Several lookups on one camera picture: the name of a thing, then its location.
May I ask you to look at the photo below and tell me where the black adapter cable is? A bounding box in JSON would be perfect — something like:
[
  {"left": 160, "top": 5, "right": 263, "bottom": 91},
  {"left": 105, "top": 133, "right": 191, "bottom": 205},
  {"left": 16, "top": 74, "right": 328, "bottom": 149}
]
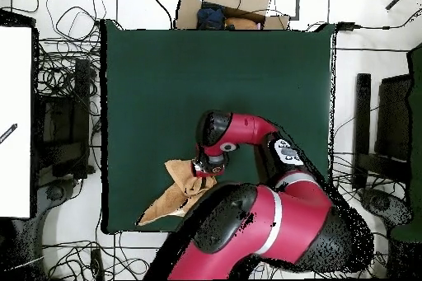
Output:
[{"left": 354, "top": 8, "right": 422, "bottom": 30}]

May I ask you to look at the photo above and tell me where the grey chair base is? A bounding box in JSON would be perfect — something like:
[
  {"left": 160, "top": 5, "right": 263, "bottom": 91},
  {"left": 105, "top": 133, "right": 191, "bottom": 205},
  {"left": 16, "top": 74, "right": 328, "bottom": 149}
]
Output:
[
  {"left": 35, "top": 178, "right": 78, "bottom": 226},
  {"left": 359, "top": 187, "right": 414, "bottom": 227}
]

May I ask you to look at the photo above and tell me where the black metal stand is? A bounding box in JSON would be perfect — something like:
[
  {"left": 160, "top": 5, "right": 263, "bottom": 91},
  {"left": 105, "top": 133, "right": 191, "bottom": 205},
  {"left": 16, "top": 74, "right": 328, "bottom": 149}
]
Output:
[{"left": 32, "top": 59, "right": 96, "bottom": 180}]

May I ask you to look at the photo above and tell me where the dark blue garment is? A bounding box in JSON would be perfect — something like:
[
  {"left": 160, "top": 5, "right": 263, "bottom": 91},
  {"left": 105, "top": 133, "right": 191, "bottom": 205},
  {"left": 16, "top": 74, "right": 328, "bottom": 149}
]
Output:
[{"left": 196, "top": 2, "right": 227, "bottom": 30}]

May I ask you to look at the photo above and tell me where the white panel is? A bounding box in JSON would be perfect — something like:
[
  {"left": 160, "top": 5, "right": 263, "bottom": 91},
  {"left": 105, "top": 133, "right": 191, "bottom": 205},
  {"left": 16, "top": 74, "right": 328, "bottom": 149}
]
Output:
[{"left": 0, "top": 26, "right": 33, "bottom": 218}]

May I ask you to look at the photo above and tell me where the black metal frame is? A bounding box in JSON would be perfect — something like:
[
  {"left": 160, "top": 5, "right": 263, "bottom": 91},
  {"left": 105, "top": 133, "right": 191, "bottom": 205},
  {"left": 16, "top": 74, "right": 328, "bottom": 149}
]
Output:
[{"left": 352, "top": 73, "right": 413, "bottom": 190}]

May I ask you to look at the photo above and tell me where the black slim power strip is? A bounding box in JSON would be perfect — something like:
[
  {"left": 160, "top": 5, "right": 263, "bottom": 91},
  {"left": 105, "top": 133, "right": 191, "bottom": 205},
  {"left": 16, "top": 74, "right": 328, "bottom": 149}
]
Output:
[{"left": 90, "top": 248, "right": 106, "bottom": 281}]

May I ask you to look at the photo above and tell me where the orange garment in box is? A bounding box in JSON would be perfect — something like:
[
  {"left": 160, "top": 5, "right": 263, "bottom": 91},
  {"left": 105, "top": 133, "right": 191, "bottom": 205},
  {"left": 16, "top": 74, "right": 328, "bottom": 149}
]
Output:
[{"left": 224, "top": 16, "right": 260, "bottom": 30}]

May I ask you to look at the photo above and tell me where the orange terry towel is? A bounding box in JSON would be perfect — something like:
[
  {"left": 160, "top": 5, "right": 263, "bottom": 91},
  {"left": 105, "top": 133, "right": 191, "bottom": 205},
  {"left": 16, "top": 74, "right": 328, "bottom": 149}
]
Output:
[{"left": 136, "top": 158, "right": 218, "bottom": 227}]

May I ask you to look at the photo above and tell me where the black looped cable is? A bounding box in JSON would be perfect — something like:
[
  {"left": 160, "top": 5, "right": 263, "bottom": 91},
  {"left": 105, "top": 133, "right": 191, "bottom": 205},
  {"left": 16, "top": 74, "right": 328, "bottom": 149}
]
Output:
[{"left": 45, "top": 0, "right": 108, "bottom": 44}]

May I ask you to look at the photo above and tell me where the black marker pen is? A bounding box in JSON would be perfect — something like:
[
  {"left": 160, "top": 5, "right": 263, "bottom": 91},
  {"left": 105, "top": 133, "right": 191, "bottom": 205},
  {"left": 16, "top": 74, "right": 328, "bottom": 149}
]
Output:
[{"left": 0, "top": 123, "right": 18, "bottom": 145}]

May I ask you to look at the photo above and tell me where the dark green table cloth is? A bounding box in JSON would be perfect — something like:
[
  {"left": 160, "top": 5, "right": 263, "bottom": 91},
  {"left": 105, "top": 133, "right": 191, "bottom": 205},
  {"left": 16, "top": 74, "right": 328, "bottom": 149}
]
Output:
[{"left": 100, "top": 19, "right": 337, "bottom": 235}]

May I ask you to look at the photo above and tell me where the green cloth on side table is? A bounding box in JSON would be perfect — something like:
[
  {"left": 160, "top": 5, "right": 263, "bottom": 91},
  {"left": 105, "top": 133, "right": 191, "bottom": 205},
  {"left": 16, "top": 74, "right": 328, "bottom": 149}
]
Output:
[{"left": 390, "top": 42, "right": 422, "bottom": 243}]

